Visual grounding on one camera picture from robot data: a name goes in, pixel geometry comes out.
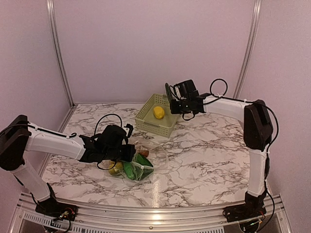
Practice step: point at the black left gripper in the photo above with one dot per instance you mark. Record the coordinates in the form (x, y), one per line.
(130, 151)

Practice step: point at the left aluminium frame post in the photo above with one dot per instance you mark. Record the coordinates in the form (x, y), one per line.
(58, 53)

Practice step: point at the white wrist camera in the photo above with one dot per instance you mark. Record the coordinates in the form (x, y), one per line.
(178, 95)
(128, 129)

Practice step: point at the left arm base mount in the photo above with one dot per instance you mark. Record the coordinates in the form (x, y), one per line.
(58, 210)

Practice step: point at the yellow fake lemon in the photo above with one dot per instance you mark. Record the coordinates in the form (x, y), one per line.
(158, 112)

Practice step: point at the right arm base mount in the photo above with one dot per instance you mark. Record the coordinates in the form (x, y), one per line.
(252, 207)

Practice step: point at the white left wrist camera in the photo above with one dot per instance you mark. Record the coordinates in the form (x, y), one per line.
(128, 129)

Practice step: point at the pale green perforated basket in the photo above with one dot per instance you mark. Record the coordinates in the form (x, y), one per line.
(146, 121)

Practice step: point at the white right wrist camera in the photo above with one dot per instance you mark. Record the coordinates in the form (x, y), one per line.
(178, 95)

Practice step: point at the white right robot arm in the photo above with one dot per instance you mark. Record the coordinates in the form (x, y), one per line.
(254, 117)

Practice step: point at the aluminium front rail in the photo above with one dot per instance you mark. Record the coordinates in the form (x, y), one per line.
(97, 218)

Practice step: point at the green fake cucumber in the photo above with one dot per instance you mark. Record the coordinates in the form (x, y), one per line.
(168, 93)

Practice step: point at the clear zip top bag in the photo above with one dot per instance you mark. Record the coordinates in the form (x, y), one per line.
(150, 157)

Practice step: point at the right aluminium frame post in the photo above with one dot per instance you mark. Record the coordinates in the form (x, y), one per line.
(249, 47)

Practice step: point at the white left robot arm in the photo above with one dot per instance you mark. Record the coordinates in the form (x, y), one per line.
(23, 136)

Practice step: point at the brown fake potato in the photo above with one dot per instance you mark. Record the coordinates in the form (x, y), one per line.
(144, 153)

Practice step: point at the green fake leafy vegetable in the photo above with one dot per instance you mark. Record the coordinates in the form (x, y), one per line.
(138, 169)

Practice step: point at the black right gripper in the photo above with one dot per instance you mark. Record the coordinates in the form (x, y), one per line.
(173, 109)

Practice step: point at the aluminium frame post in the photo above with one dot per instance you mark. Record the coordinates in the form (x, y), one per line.
(249, 47)
(58, 53)

